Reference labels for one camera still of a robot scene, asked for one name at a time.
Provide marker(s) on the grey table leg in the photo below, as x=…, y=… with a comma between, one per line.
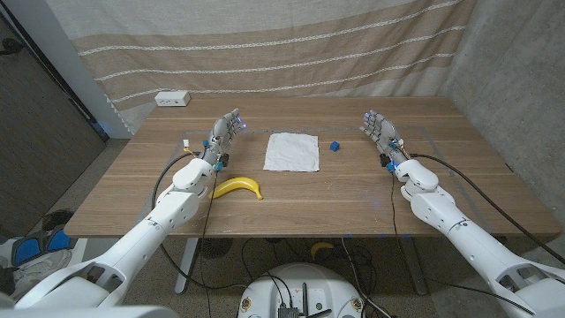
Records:
x=415, y=269

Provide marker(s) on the white sneaker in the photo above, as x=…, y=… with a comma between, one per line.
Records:
x=39, y=269

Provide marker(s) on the white table leg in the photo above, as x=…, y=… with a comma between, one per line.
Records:
x=185, y=269

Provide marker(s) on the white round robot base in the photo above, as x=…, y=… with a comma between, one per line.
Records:
x=309, y=282

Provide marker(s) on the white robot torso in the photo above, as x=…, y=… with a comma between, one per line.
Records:
x=88, y=312

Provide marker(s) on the white power strip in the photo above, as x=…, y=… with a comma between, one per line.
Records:
x=172, y=98

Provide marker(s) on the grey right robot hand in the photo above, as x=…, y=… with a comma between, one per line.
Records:
x=386, y=134

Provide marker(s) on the yellow banana under table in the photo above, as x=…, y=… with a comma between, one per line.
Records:
x=320, y=247

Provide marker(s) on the beige striped curtain backdrop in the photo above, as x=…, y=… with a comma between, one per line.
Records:
x=265, y=53

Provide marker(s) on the white cloth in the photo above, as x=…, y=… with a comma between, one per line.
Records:
x=291, y=152

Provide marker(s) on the small blue block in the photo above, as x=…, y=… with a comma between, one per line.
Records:
x=334, y=146

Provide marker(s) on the black round floor fan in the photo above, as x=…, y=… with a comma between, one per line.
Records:
x=215, y=248

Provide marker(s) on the blue black foot pedal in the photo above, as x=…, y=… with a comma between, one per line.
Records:
x=27, y=249

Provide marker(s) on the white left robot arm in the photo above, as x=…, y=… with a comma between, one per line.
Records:
x=145, y=229

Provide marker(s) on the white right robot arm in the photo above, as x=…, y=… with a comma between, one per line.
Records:
x=463, y=238

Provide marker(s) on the yellow toy banana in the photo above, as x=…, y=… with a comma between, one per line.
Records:
x=234, y=184

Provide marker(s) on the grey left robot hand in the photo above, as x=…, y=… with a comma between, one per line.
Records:
x=220, y=137

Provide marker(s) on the dark round floor object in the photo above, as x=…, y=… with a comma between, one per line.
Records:
x=57, y=219

